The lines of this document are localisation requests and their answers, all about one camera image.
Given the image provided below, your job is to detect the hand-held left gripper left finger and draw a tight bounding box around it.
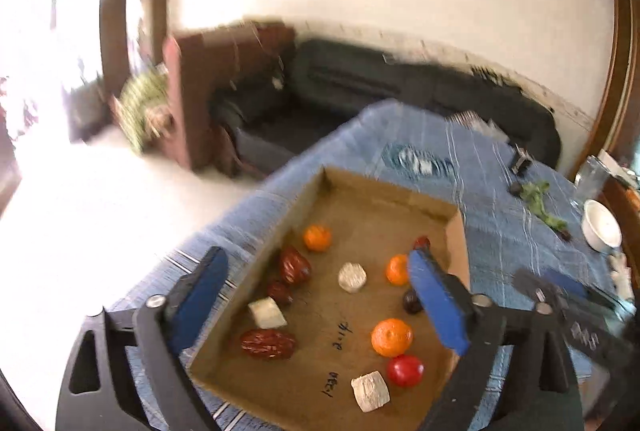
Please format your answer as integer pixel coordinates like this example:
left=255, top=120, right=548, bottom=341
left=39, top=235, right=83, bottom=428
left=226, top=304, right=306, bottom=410
left=55, top=246, right=230, bottom=431

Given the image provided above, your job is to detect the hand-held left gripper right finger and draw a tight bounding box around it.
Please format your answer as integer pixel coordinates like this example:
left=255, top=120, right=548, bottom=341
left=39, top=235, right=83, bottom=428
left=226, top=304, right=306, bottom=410
left=407, top=247, right=586, bottom=431

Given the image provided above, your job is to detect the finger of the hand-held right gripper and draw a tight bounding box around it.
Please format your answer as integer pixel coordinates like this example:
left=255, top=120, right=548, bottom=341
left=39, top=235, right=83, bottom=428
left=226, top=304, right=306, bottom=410
left=514, top=267, right=618, bottom=312

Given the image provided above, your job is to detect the speckled orange tangerine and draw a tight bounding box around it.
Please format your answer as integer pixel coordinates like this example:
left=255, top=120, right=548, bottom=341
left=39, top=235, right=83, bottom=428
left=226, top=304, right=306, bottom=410
left=385, top=254, right=412, bottom=287

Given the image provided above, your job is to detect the smooth orange tangerine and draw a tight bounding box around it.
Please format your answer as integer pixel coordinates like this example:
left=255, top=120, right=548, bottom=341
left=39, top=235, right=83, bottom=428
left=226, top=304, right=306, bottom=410
left=371, top=318, right=415, bottom=358

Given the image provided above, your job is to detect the red tomato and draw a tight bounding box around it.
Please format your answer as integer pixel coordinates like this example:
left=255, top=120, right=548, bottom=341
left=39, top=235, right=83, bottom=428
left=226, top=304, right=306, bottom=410
left=386, top=354, right=425, bottom=388

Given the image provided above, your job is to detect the large dark red date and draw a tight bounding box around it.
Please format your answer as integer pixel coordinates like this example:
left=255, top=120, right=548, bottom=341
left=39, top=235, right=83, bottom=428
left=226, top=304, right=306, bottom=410
left=240, top=328, right=298, bottom=360

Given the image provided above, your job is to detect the round beige cut root piece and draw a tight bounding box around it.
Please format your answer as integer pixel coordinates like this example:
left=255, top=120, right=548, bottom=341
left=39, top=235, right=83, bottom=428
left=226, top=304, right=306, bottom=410
left=337, top=262, right=367, bottom=294

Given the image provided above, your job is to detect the cardboard box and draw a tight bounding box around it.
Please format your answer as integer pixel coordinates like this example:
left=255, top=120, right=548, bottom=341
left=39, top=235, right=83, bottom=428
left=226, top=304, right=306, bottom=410
left=187, top=166, right=471, bottom=431

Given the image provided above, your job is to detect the dark purple date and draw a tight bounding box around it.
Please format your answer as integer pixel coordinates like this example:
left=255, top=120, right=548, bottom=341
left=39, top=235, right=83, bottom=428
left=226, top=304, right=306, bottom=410
left=402, top=289, right=425, bottom=316

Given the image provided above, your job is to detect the white glove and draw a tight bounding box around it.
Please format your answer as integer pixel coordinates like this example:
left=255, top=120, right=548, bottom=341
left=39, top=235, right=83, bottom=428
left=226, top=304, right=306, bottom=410
left=609, top=252, right=633, bottom=298

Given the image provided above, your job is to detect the square beige cut root piece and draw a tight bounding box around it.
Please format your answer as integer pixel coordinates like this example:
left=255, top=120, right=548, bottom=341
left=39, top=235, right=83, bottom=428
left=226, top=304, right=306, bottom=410
left=350, top=371, right=390, bottom=413
left=248, top=296, right=288, bottom=330

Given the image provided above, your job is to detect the white bowl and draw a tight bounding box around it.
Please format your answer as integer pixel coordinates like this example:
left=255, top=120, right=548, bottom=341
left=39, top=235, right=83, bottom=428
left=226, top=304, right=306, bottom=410
left=582, top=200, right=623, bottom=253

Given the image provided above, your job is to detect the green leafy vegetable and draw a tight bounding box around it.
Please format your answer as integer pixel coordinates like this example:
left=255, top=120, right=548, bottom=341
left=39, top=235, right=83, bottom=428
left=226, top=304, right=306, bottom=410
left=520, top=180, right=569, bottom=230

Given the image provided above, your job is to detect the blue plaid blanket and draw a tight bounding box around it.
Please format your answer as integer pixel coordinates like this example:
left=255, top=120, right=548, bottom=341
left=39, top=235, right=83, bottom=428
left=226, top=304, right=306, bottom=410
left=107, top=100, right=623, bottom=431

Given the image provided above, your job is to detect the clear plastic container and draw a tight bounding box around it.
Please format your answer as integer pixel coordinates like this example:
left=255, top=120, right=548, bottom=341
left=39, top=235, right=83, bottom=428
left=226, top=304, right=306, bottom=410
left=574, top=155, right=612, bottom=208

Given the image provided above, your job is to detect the black cylindrical device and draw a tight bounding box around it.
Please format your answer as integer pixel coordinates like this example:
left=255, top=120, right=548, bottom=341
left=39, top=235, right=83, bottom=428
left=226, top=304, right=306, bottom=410
left=510, top=150, right=533, bottom=177

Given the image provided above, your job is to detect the small orange tangerine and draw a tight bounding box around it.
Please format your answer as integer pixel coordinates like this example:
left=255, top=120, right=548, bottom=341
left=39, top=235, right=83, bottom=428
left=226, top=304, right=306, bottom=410
left=303, top=224, right=333, bottom=253

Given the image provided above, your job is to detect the green patterned cushion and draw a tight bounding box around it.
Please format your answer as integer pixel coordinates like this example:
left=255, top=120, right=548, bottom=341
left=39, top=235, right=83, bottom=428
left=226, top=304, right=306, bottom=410
left=111, top=70, right=175, bottom=153

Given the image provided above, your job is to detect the brown wooden cabinet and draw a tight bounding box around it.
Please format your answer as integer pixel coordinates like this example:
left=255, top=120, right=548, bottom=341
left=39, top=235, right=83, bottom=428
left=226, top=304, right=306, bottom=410
left=164, top=22, right=297, bottom=173

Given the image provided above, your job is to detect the black sofa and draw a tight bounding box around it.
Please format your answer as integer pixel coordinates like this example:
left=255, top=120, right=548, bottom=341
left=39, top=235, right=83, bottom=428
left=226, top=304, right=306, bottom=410
left=215, top=38, right=560, bottom=177

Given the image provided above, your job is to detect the wooden glass door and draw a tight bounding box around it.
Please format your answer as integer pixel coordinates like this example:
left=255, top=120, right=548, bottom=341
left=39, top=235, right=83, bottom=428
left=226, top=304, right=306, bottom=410
left=25, top=0, right=175, bottom=143

